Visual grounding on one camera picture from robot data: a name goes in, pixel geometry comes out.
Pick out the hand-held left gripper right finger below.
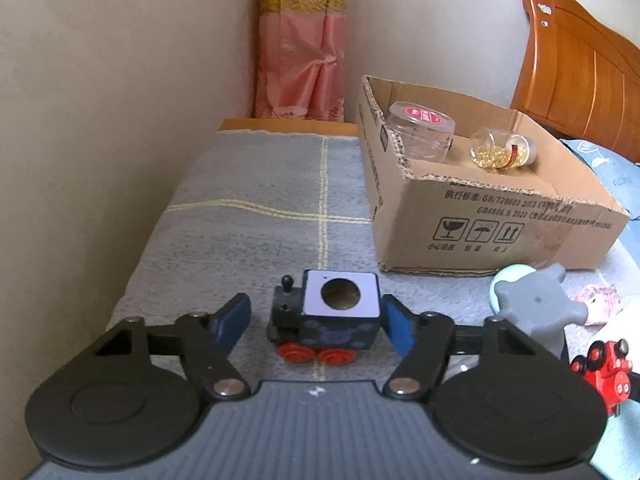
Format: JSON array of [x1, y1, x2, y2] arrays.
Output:
[[381, 295, 566, 402]]

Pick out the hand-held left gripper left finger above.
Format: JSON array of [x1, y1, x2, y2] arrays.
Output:
[[95, 293, 252, 402]]

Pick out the black toy train red wheels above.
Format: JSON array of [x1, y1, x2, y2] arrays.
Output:
[[266, 269, 382, 367]]

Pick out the cardboard box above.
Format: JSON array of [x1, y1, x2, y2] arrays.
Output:
[[356, 75, 631, 277]]

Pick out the mint green egg toy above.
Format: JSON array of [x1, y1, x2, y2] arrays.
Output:
[[490, 263, 538, 313]]

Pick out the grey shark toy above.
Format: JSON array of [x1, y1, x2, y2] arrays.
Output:
[[492, 265, 588, 358]]

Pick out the pink figure keychain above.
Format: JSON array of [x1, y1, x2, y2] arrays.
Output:
[[572, 282, 623, 328]]

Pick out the grey plaid cloth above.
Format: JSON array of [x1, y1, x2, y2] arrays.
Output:
[[106, 130, 640, 386]]

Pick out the clear plastic jar red label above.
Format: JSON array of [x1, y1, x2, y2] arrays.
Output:
[[385, 101, 456, 163]]

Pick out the glass bottle with gold beads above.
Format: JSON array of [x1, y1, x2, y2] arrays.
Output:
[[469, 127, 538, 172]]

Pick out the blue flower print pillow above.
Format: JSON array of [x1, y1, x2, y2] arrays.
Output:
[[559, 137, 640, 221]]

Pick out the pink curtain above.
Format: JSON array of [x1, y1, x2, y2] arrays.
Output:
[[252, 0, 349, 123]]

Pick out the wooden bed headboard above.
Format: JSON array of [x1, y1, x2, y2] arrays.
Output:
[[510, 0, 640, 163]]

